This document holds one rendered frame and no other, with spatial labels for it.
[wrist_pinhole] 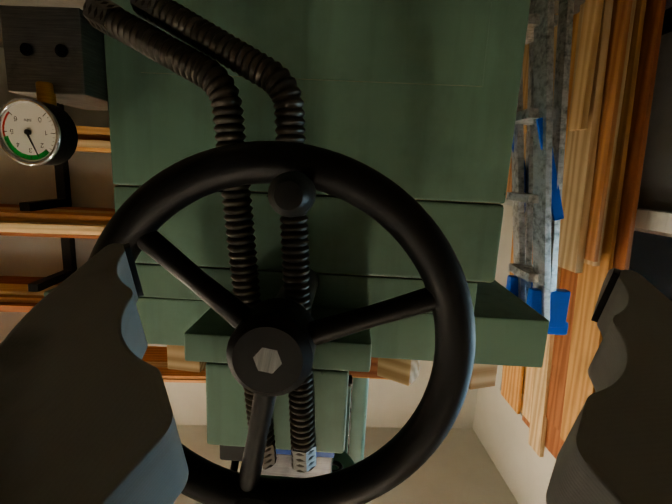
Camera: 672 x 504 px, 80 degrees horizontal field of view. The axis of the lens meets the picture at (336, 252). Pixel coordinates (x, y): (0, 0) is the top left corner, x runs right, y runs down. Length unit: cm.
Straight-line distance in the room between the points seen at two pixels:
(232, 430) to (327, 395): 10
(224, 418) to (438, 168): 34
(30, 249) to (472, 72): 337
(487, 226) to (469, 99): 14
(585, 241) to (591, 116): 48
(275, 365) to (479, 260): 28
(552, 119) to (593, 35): 62
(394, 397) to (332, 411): 305
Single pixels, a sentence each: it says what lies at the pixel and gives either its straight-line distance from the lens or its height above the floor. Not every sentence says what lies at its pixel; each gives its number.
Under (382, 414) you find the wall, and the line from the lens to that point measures 353.
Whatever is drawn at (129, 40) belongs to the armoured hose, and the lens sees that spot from 40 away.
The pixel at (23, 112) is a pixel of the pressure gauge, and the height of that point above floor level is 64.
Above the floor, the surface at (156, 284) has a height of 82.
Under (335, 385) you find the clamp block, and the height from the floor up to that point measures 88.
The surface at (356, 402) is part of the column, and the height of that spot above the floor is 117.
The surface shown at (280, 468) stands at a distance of 48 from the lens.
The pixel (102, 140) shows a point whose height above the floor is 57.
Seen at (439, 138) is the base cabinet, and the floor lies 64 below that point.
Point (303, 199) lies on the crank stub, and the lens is 21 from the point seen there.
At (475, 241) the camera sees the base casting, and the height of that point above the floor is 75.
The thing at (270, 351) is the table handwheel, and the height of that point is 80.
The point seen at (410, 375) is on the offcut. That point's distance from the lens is 52.
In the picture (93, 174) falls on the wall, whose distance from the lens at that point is 329.
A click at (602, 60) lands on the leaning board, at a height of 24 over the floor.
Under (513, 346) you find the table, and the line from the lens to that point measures 53.
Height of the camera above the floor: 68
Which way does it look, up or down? 11 degrees up
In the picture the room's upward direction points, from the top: 177 degrees counter-clockwise
